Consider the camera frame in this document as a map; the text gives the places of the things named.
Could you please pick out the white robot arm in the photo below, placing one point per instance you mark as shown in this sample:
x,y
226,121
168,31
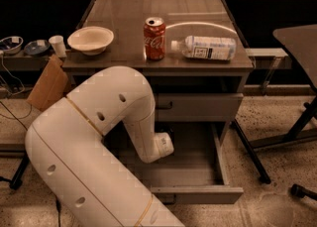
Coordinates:
x,y
64,145

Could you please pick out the red coca-cola can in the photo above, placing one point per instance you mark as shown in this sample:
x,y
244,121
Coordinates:
x,y
154,33

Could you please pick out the black stand leg left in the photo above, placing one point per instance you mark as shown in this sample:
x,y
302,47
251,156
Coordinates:
x,y
16,181

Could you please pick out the grey low shelf right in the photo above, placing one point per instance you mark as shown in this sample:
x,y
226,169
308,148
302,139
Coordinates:
x,y
269,58

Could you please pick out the white bowl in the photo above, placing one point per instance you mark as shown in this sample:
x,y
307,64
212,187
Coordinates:
x,y
91,41

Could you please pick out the brown cardboard box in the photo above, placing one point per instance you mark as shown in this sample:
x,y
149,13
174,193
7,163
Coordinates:
x,y
50,86

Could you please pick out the grey low shelf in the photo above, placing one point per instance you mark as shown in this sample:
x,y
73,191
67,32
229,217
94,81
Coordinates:
x,y
269,58
22,62

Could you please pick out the grey low shelf left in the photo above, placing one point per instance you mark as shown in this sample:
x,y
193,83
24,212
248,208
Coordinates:
x,y
22,62

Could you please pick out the closed grey upper drawer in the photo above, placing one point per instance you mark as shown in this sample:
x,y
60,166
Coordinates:
x,y
197,107

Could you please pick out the clear plastic water bottle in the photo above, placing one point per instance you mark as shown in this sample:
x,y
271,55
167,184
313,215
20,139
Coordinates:
x,y
207,48

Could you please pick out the blue patterned bowl left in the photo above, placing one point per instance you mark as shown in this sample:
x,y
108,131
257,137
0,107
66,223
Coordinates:
x,y
11,45

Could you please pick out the blue patterned bowl right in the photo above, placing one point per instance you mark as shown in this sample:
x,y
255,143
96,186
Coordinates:
x,y
37,48

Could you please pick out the open grey lower drawer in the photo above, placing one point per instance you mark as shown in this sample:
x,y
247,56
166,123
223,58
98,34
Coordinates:
x,y
193,174

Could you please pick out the white paper cup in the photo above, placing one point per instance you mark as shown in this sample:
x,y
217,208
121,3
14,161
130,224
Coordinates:
x,y
58,45

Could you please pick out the grey drawer cabinet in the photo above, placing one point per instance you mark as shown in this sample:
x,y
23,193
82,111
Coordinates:
x,y
175,73

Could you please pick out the blue patterned bowl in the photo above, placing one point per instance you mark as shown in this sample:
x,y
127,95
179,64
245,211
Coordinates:
x,y
11,45
37,48

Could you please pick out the black stand leg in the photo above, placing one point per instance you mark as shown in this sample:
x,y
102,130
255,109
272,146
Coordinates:
x,y
264,178
16,181

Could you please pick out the black stand leg right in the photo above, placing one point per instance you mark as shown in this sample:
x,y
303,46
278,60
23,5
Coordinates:
x,y
264,178

